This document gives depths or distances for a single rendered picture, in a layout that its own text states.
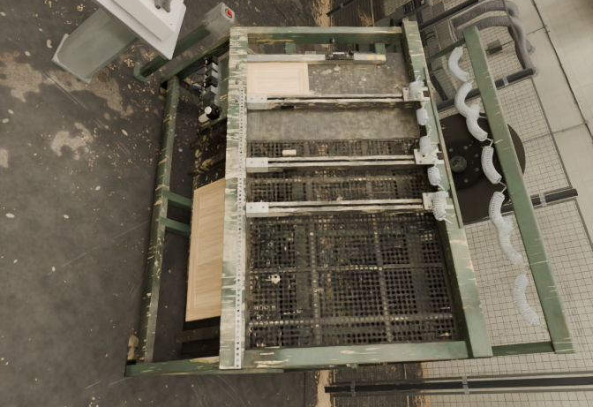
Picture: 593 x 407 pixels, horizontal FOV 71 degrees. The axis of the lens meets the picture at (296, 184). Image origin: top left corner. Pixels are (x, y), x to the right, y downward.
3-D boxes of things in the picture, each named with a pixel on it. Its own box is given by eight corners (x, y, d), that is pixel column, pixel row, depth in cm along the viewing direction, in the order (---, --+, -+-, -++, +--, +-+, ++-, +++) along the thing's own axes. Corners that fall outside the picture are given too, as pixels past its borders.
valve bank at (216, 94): (189, 59, 285) (213, 43, 272) (205, 71, 295) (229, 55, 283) (184, 121, 263) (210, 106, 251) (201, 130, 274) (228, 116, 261)
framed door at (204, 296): (196, 191, 299) (194, 190, 297) (254, 167, 270) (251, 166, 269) (188, 321, 260) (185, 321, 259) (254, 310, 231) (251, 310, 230)
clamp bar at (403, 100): (247, 99, 272) (244, 74, 250) (425, 97, 278) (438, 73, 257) (247, 111, 267) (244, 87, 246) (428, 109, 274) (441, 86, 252)
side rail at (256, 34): (248, 38, 303) (247, 26, 293) (397, 38, 309) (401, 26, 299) (248, 44, 300) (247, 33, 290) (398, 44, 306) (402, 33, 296)
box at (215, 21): (203, 14, 282) (221, 1, 272) (216, 25, 291) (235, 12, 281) (202, 27, 277) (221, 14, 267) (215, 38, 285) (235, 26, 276)
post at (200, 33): (138, 68, 322) (206, 20, 283) (146, 72, 326) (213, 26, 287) (138, 74, 319) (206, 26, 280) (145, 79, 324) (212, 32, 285)
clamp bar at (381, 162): (247, 161, 252) (243, 139, 230) (439, 157, 259) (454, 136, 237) (247, 175, 248) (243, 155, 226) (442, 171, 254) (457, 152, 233)
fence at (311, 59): (247, 58, 286) (247, 55, 283) (383, 58, 292) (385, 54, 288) (247, 64, 284) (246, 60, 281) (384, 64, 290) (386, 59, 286)
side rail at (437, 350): (245, 351, 211) (243, 350, 202) (456, 342, 218) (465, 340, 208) (245, 368, 208) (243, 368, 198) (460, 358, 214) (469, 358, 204)
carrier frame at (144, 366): (160, 78, 337) (234, 28, 294) (269, 145, 439) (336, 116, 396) (123, 376, 243) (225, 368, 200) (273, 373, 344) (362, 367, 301)
